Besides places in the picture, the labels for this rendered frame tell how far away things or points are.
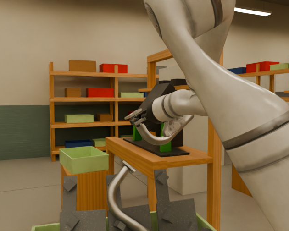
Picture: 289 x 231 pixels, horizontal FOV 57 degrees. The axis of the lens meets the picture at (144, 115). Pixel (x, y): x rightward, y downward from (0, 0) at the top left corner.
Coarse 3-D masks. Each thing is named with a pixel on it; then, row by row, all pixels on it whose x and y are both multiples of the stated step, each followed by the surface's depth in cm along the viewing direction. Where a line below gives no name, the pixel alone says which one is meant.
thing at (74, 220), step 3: (72, 216) 87; (75, 216) 88; (72, 219) 87; (75, 219) 87; (78, 219) 88; (69, 222) 86; (72, 222) 86; (75, 222) 87; (66, 225) 83; (69, 225) 85; (72, 225) 86; (63, 228) 82; (66, 228) 82; (69, 228) 82; (72, 228) 86
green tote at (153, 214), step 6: (150, 216) 106; (156, 216) 107; (198, 216) 103; (156, 222) 107; (198, 222) 103; (204, 222) 98; (36, 228) 95; (42, 228) 95; (48, 228) 96; (54, 228) 96; (108, 228) 102; (156, 228) 107; (198, 228) 103; (210, 228) 94
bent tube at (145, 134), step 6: (132, 114) 88; (186, 120) 101; (144, 126) 90; (144, 132) 90; (144, 138) 91; (150, 138) 91; (156, 138) 92; (162, 138) 94; (168, 138) 95; (156, 144) 93; (162, 144) 94
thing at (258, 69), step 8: (248, 64) 642; (256, 64) 613; (264, 64) 596; (272, 64) 601; (280, 64) 558; (288, 64) 550; (240, 72) 668; (248, 72) 643; (256, 72) 614; (264, 72) 588; (272, 72) 568; (280, 72) 551; (288, 72) 534; (256, 80) 615; (272, 80) 628; (272, 88) 630; (280, 96) 562; (288, 96) 545
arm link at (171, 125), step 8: (152, 104) 77; (160, 104) 74; (160, 112) 74; (160, 120) 77; (168, 120) 75; (176, 120) 78; (184, 120) 80; (168, 128) 76; (176, 128) 77; (168, 136) 76
